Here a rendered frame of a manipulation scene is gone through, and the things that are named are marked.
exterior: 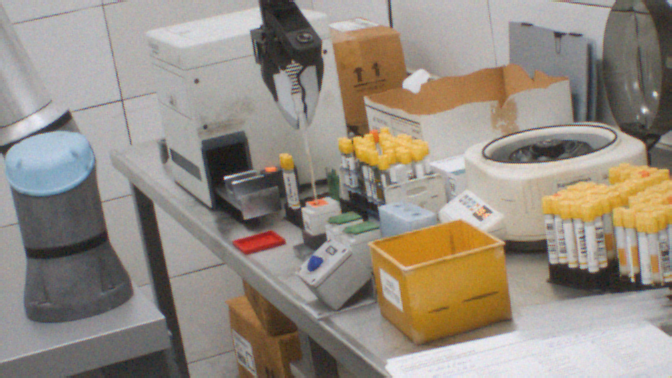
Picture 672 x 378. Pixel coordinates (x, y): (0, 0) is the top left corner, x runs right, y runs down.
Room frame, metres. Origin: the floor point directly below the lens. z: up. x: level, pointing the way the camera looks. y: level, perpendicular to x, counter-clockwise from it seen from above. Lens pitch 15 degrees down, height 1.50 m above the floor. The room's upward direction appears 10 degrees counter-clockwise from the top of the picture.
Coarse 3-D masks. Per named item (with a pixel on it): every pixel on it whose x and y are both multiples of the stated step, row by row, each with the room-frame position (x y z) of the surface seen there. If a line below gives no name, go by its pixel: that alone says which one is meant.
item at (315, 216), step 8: (320, 200) 1.96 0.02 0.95; (328, 200) 1.95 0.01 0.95; (304, 208) 1.96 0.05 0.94; (312, 208) 1.93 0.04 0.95; (320, 208) 1.93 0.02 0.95; (328, 208) 1.93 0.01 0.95; (336, 208) 1.94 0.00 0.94; (304, 216) 1.95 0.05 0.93; (312, 216) 1.92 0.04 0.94; (320, 216) 1.93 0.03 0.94; (328, 216) 1.93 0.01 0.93; (304, 224) 1.96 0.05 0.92; (312, 224) 1.92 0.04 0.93; (320, 224) 1.93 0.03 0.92; (328, 224) 1.93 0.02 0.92; (312, 232) 1.92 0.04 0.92; (320, 232) 1.93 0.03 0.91
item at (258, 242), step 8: (264, 232) 2.08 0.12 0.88; (272, 232) 2.07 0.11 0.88; (240, 240) 2.06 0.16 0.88; (248, 240) 2.07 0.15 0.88; (256, 240) 2.06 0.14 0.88; (264, 240) 2.05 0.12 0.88; (272, 240) 2.05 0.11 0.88; (280, 240) 2.02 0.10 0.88; (240, 248) 2.02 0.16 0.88; (248, 248) 2.01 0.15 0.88; (256, 248) 2.00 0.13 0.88; (264, 248) 2.01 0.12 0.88
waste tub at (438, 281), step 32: (448, 224) 1.67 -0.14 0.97; (384, 256) 1.58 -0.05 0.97; (416, 256) 1.65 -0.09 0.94; (448, 256) 1.53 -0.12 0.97; (480, 256) 1.54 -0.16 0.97; (384, 288) 1.60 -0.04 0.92; (416, 288) 1.52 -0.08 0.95; (448, 288) 1.53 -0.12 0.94; (480, 288) 1.54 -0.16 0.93; (416, 320) 1.52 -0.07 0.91; (448, 320) 1.53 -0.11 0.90; (480, 320) 1.54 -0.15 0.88
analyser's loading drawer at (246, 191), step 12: (228, 180) 2.23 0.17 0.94; (240, 180) 2.22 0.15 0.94; (252, 180) 2.19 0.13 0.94; (264, 180) 2.20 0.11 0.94; (216, 192) 2.28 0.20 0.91; (228, 192) 2.22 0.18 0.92; (240, 192) 2.18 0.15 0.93; (252, 192) 2.19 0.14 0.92; (264, 192) 2.14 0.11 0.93; (276, 192) 2.15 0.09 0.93; (240, 204) 2.15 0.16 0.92; (252, 204) 2.13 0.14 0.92; (264, 204) 2.14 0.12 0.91; (276, 204) 2.15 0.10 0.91; (252, 216) 2.13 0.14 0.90
